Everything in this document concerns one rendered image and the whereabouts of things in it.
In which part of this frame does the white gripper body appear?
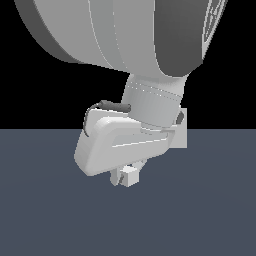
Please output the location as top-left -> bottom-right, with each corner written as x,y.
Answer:
73,109 -> 178,177

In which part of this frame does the dark grey gripper cable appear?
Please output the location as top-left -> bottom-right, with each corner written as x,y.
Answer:
82,99 -> 132,138

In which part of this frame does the small white charger block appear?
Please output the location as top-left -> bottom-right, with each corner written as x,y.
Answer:
118,165 -> 141,188

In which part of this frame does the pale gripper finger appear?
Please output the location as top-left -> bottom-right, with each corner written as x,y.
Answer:
132,159 -> 148,173
109,167 -> 123,187

